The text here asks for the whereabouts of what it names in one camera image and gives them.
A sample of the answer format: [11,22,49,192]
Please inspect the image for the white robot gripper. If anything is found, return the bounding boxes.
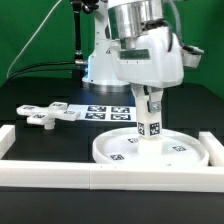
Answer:
[111,27,184,112]

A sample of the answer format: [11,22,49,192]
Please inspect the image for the white round table top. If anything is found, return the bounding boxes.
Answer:
[92,127,209,167]

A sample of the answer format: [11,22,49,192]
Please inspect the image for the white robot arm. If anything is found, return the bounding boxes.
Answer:
[83,0,204,113]

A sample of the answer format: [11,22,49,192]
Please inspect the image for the white marker sheet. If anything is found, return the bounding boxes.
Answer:
[68,104,137,123]

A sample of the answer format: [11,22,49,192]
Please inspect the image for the white right fence bar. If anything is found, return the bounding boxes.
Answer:
[199,132,224,167]

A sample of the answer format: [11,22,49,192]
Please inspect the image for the white fence bar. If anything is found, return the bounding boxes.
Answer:
[199,132,224,167]
[0,160,224,193]
[0,125,16,160]

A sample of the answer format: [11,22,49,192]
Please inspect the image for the white cross-shaped table base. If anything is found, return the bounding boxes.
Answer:
[16,102,81,130]

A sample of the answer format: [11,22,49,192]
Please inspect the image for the white left fence bar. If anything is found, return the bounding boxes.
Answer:
[0,125,16,160]

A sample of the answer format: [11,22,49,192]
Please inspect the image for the white front fence bar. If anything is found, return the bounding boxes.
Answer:
[0,160,224,193]

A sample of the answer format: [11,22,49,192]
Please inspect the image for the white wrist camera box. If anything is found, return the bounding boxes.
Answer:
[182,45,204,68]

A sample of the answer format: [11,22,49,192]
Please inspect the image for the black camera stand pole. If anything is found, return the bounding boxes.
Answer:
[69,0,99,80]

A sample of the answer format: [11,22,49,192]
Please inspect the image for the black cable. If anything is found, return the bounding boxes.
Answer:
[5,61,78,83]

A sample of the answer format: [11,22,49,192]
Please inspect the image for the white cable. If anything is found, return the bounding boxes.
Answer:
[5,0,63,80]

